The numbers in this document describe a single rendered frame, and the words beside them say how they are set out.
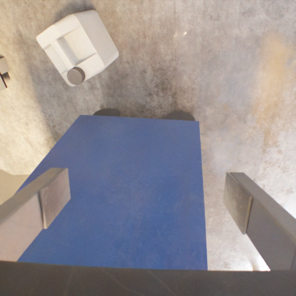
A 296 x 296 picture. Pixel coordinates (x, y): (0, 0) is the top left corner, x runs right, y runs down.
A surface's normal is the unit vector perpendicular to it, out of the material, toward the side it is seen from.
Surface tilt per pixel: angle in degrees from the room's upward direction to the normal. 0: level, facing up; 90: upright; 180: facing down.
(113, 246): 90
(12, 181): 0
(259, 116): 0
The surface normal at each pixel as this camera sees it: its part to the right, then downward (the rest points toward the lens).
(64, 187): 1.00, 0.02
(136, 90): -0.16, 0.61
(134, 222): -0.03, -0.79
